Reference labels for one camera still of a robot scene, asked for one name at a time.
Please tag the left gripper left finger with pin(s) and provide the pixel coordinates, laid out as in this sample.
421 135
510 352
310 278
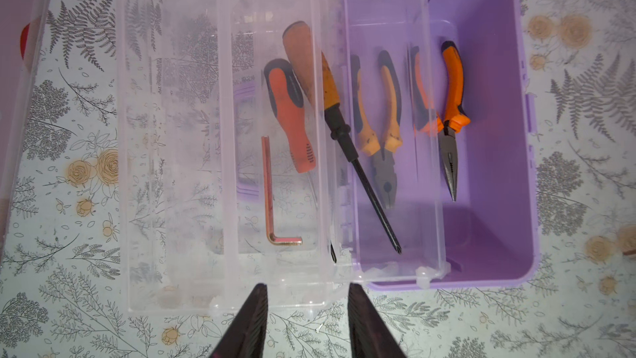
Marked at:
246 335

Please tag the purple plastic tool box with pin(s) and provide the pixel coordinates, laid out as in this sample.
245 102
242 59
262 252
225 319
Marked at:
193 105

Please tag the metal hex key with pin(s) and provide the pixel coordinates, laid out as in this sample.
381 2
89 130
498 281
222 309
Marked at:
268 201

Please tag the orange handle screwdriver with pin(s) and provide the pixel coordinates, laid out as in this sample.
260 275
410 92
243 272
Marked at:
299 46

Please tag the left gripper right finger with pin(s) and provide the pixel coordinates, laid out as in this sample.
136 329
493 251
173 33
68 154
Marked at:
369 335

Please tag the yellow combination pliers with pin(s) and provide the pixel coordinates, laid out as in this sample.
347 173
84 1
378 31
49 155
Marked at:
377 119

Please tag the orange needle-nose pliers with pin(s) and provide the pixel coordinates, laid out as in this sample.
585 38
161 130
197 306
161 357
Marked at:
454 118

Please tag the small orange black tool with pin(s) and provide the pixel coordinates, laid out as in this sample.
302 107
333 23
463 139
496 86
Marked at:
286 98

